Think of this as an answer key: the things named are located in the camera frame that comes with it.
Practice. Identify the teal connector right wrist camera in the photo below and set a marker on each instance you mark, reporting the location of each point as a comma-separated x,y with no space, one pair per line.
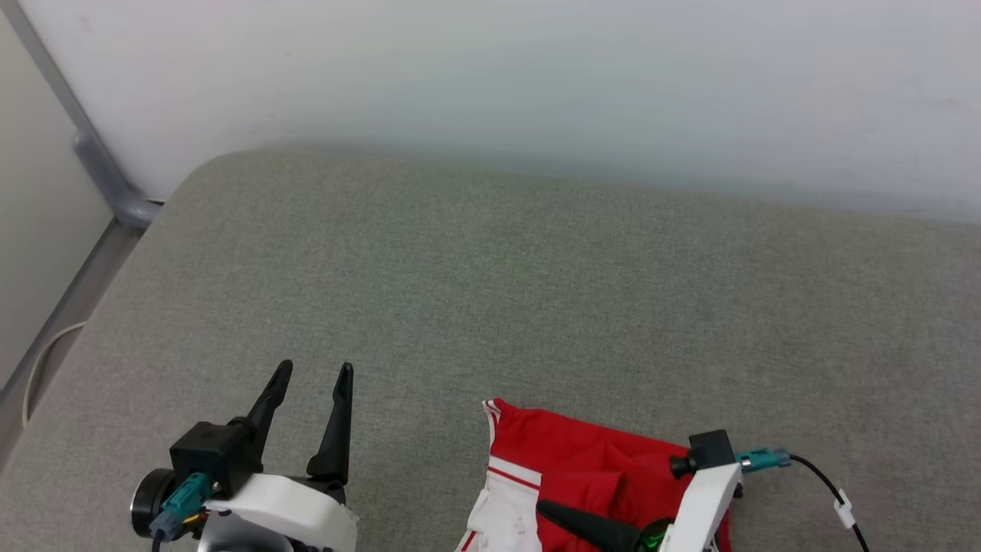
762,460

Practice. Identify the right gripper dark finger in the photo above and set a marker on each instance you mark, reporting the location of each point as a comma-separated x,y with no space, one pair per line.
594,529

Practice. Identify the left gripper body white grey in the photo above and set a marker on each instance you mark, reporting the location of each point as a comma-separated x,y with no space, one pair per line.
291,507

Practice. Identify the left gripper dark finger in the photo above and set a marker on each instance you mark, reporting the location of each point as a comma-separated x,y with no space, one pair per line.
274,399
337,437

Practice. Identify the grey metal pipe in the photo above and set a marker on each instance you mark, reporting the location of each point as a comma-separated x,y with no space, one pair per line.
115,188

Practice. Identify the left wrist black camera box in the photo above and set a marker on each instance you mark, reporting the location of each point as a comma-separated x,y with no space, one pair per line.
207,456

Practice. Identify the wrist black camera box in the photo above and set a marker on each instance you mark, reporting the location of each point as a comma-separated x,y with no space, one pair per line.
207,456
709,448

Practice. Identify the teal connector wrist camera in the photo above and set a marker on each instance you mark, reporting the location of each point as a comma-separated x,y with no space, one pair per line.
762,460
184,498

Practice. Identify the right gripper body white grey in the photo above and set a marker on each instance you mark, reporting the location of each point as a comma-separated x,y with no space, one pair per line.
709,506

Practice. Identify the red and white garment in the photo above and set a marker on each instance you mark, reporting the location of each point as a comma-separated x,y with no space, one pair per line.
582,460

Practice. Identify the teal connector left wrist camera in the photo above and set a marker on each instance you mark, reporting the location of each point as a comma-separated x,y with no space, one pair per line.
184,498

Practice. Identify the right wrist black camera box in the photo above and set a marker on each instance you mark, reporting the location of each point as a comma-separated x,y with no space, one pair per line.
709,448

